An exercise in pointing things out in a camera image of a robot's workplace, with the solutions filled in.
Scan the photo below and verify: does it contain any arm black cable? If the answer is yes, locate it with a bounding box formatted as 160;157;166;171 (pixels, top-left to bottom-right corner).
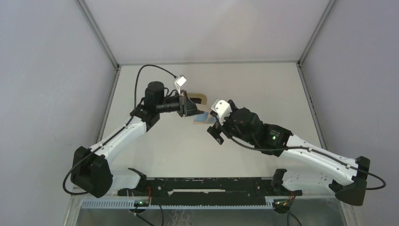
215;115;387;191
62;64;178;196

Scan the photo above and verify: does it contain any wooden oval tray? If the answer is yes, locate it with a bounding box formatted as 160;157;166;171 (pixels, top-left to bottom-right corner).
187;93;207;105

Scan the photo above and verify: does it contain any white cable duct strip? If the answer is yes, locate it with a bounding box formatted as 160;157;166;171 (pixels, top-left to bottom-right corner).
81;199;275;210

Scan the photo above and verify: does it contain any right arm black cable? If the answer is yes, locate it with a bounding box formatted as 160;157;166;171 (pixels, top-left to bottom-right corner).
215;115;387;191

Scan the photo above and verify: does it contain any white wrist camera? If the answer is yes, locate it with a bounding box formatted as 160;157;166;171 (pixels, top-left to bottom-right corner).
210;99;232;125
174;75;187;94

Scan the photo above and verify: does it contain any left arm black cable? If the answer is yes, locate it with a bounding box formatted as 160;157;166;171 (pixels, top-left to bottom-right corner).
62;64;178;196

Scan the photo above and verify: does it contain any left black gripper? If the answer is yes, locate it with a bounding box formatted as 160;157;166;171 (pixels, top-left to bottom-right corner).
156;91;203;118

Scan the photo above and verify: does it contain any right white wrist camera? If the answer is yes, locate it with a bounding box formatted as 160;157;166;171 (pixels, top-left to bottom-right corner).
210;99;232;125

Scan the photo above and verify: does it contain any black card in tray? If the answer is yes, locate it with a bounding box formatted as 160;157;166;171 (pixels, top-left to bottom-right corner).
190;97;202;104

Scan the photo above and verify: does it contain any beige card holder wallet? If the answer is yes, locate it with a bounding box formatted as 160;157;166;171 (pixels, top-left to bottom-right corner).
193;111;216;125

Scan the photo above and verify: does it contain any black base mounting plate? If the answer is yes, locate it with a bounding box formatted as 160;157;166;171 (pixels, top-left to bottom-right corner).
117;177;303;206

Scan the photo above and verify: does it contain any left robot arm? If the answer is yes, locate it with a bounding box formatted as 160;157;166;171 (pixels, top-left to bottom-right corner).
65;81;203;198

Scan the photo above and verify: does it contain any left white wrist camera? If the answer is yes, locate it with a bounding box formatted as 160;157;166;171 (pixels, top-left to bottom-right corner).
174;75;187;94

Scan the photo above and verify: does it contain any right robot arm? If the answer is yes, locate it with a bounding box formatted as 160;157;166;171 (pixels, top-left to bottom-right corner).
207;100;370;206

